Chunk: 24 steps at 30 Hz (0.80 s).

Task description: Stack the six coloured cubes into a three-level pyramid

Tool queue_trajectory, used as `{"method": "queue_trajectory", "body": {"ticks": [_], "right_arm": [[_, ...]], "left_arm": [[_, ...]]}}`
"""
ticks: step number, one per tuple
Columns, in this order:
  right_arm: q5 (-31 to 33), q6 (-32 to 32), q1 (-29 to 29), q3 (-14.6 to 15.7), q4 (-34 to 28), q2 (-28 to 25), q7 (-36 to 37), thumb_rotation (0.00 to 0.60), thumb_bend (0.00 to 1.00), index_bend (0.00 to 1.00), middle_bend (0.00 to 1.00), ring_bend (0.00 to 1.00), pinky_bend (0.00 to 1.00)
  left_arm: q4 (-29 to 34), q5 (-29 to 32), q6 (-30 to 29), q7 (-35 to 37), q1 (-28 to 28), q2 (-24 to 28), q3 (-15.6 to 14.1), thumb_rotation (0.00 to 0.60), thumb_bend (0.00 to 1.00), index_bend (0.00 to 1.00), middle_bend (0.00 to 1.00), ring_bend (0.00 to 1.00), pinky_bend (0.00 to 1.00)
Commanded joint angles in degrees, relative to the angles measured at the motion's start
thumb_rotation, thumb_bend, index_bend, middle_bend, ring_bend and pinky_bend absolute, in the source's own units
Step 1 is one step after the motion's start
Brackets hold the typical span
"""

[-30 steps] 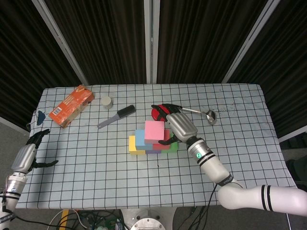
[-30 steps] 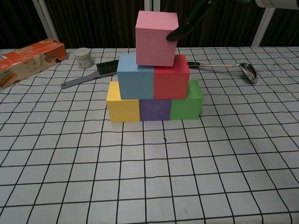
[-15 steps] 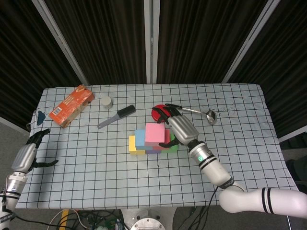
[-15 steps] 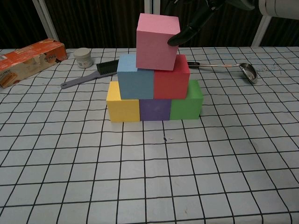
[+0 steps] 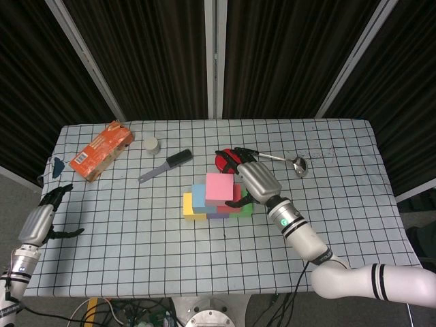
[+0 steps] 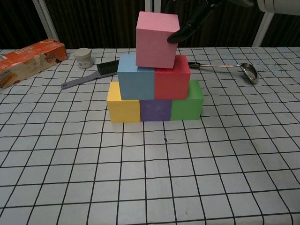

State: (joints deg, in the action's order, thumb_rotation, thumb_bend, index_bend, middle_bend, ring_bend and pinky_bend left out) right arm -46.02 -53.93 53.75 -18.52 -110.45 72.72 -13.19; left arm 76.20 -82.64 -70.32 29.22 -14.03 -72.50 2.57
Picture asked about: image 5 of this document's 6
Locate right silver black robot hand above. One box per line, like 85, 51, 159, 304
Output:
215, 146, 283, 208

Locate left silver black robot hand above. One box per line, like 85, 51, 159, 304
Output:
17, 183, 85, 247

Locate green foam cube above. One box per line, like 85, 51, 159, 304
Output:
228, 187, 255, 219

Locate red foam cube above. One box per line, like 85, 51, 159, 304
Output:
217, 183, 243, 214

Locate pink foam cube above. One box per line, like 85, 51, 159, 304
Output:
204, 172, 235, 208

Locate blue foam cube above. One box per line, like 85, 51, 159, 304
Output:
191, 183, 218, 215

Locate yellow foam cube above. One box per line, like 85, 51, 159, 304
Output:
183, 192, 208, 221

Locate metal robot base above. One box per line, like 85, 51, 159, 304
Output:
172, 294, 253, 327

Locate red plastic disc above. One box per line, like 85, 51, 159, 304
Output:
215, 148, 243, 174

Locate dark blue clip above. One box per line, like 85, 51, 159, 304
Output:
50, 157, 66, 178

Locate grey brush black bristles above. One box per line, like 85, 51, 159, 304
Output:
137, 149, 193, 184

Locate orange cardboard box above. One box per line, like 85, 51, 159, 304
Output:
69, 120, 135, 183

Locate yellow floor strip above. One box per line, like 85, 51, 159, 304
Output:
87, 297, 99, 321

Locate checkered light blue tablecloth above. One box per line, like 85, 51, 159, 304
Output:
19, 118, 422, 297

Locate small white jar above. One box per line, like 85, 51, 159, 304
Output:
142, 136, 161, 156

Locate dark pleated curtain panel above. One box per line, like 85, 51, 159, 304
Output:
322, 0, 436, 197
63, 0, 209, 121
0, 0, 115, 185
223, 0, 381, 119

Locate steel ladle black handle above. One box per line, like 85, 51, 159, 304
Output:
234, 146, 309, 178

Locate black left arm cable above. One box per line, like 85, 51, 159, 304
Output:
3, 268, 91, 323

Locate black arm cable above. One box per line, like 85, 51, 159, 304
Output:
289, 260, 313, 327
3, 268, 91, 323

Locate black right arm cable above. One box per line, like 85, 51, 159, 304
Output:
289, 260, 313, 327

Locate black floor cable bundle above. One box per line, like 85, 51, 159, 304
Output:
265, 292, 297, 327
98, 296, 178, 327

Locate white partition post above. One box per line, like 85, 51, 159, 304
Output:
203, 0, 228, 119
46, 0, 127, 122
315, 0, 399, 119

